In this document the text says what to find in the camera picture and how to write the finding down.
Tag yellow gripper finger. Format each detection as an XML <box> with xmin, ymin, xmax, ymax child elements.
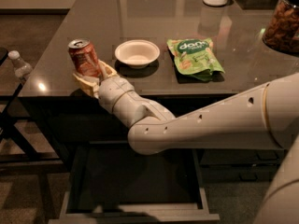
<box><xmin>98</xmin><ymin>60</ymin><xmax>118</xmax><ymax>80</ymax></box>
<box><xmin>73</xmin><ymin>72</ymin><xmax>100</xmax><ymax>98</ymax></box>

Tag clear plastic water bottle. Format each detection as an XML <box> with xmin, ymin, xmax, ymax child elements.
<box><xmin>8</xmin><ymin>50</ymin><xmax>33</xmax><ymax>84</ymax></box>

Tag glass jar of nuts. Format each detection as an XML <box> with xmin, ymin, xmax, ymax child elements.
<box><xmin>263</xmin><ymin>0</ymin><xmax>299</xmax><ymax>53</ymax></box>

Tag dark cabinet counter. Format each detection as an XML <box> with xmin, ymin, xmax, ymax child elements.
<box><xmin>20</xmin><ymin>0</ymin><xmax>298</xmax><ymax>178</ymax></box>

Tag closed top drawer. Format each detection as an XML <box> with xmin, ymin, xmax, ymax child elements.
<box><xmin>48</xmin><ymin>113</ymin><xmax>128</xmax><ymax>143</ymax></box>

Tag black folding table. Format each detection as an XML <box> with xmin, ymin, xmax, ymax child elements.
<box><xmin>0</xmin><ymin>47</ymin><xmax>62</xmax><ymax>165</ymax></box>

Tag green chip bag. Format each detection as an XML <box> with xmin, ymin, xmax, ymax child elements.
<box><xmin>167</xmin><ymin>38</ymin><xmax>224</xmax><ymax>82</ymax></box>

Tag white paper bowl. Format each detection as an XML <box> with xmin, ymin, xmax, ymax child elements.
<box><xmin>115</xmin><ymin>40</ymin><xmax>160</xmax><ymax>69</ymax></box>

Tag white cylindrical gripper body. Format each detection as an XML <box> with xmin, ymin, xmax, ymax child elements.
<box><xmin>98</xmin><ymin>77</ymin><xmax>154</xmax><ymax>128</ymax></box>

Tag right bottom drawer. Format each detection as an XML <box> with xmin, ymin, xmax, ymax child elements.
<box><xmin>201</xmin><ymin>166</ymin><xmax>278</xmax><ymax>182</ymax></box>

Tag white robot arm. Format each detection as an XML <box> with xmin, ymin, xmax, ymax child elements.
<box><xmin>73</xmin><ymin>62</ymin><xmax>299</xmax><ymax>224</ymax></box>

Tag red coke can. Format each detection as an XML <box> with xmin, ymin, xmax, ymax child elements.
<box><xmin>68</xmin><ymin>38</ymin><xmax>102</xmax><ymax>77</ymax></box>

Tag open middle drawer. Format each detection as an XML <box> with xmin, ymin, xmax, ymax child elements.
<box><xmin>49</xmin><ymin>145</ymin><xmax>220</xmax><ymax>224</ymax></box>

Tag right middle drawer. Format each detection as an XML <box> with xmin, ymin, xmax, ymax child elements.
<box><xmin>200</xmin><ymin>149</ymin><xmax>285</xmax><ymax>165</ymax></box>

